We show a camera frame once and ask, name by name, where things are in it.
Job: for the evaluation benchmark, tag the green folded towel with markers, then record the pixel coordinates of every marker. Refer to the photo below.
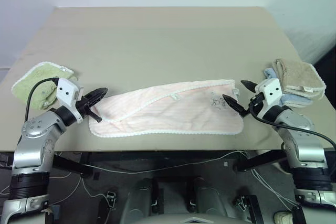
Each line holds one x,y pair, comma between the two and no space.
36,82

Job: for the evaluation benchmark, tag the cream folded cloth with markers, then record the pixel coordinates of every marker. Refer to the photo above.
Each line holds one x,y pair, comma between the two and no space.
283,217

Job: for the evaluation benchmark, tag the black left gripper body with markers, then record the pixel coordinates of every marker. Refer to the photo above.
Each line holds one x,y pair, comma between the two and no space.
83,107

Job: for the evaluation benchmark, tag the light blue folded towel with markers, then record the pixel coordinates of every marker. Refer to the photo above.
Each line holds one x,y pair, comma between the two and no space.
296,100

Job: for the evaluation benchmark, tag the pink towel with white trim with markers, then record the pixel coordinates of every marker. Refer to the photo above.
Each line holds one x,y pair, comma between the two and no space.
168,113

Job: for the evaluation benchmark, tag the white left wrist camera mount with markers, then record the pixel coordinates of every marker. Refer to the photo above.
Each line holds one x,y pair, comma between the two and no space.
66,87

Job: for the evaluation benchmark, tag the black metal table frame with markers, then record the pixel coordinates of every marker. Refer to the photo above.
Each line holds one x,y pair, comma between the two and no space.
71,166

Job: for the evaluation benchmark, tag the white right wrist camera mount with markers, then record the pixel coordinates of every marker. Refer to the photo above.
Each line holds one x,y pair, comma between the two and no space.
271,90

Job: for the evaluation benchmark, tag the grey robot torso edge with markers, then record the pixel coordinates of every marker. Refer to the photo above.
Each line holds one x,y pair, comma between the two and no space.
183,220

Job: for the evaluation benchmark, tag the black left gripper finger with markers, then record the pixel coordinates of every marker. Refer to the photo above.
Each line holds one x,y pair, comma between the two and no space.
96,94
94,116

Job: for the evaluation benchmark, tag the beige folded towel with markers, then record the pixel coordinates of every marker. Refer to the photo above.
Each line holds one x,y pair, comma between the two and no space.
299,77

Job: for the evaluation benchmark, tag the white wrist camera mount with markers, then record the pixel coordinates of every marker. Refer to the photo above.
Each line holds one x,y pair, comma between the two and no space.
66,87
271,90

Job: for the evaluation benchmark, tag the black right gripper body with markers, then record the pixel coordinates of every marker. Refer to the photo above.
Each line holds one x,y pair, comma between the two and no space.
256,104

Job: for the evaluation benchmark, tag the dark grey rounded robot leg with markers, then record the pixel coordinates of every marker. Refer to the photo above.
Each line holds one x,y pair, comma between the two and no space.
210,200
143,200

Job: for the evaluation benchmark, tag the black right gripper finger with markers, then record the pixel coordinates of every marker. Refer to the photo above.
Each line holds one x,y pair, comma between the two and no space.
234,104
249,85

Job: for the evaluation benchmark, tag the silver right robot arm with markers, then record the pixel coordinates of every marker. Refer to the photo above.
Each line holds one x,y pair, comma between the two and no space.
302,142

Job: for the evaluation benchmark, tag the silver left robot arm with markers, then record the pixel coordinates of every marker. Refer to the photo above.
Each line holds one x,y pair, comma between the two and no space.
34,140

